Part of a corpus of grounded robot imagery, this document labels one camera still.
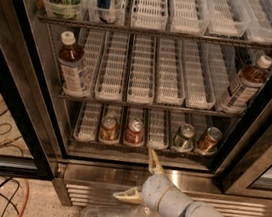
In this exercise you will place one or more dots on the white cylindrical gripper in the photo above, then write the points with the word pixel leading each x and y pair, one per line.
pixel 152 190

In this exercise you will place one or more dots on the red coke can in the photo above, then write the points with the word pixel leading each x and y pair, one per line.
pixel 134 132

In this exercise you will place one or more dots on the green soda can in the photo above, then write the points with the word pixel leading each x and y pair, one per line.
pixel 183 139

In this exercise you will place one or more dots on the brown soda can left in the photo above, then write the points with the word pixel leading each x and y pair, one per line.
pixel 108 129

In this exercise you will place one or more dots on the orange-brown soda can right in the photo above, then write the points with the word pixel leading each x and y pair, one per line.
pixel 208 142

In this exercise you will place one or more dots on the right glass fridge door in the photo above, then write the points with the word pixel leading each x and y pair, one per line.
pixel 247 153

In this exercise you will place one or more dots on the glass fridge door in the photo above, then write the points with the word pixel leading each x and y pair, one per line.
pixel 247 153
pixel 29 85

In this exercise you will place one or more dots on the left glass fridge door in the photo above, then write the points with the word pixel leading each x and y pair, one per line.
pixel 29 85

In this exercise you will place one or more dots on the left tea bottle white cap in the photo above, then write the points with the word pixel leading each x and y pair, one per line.
pixel 74 66

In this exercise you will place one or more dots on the tea bottle white cap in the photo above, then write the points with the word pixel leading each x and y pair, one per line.
pixel 74 66
pixel 246 83

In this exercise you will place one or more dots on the right tea bottle white cap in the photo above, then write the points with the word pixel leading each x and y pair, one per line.
pixel 246 83

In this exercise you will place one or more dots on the middle wire shelf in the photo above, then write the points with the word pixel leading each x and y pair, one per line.
pixel 154 106

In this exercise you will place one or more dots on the wire shelf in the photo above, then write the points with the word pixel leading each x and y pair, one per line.
pixel 157 33
pixel 154 106

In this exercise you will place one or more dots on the top wire shelf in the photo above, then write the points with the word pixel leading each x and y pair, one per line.
pixel 157 33

